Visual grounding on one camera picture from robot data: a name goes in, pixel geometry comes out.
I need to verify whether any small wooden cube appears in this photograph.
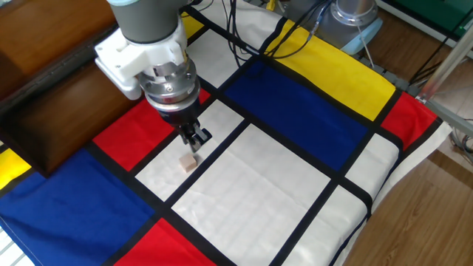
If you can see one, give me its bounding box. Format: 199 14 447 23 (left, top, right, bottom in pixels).
178 154 198 174

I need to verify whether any aluminium frame post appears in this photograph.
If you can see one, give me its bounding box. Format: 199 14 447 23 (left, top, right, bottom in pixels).
417 25 473 103

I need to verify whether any aluminium frame bar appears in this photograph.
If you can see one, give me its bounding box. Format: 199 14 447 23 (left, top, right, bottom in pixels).
424 99 473 137

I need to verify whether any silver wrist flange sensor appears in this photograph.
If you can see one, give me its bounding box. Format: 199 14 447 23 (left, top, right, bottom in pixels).
138 61 201 112

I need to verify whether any white slatted panel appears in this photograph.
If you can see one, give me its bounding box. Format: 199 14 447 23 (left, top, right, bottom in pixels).
0 225 36 266

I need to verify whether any grey cable bunch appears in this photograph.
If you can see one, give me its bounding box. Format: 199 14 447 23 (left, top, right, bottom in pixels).
449 127 473 166

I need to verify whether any Mondrian pattern tablecloth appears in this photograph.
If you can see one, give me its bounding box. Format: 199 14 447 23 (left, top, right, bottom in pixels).
0 0 454 266

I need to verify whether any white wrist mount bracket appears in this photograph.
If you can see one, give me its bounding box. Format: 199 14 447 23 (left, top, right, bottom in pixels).
94 21 189 101

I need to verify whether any grey cable duct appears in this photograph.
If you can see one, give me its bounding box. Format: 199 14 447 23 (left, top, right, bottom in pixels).
356 55 411 92

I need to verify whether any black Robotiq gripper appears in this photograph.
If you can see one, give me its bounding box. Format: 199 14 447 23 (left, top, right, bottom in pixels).
158 98 214 154

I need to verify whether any brown wooden shelf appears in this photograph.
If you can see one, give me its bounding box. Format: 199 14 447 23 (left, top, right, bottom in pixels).
0 0 149 179

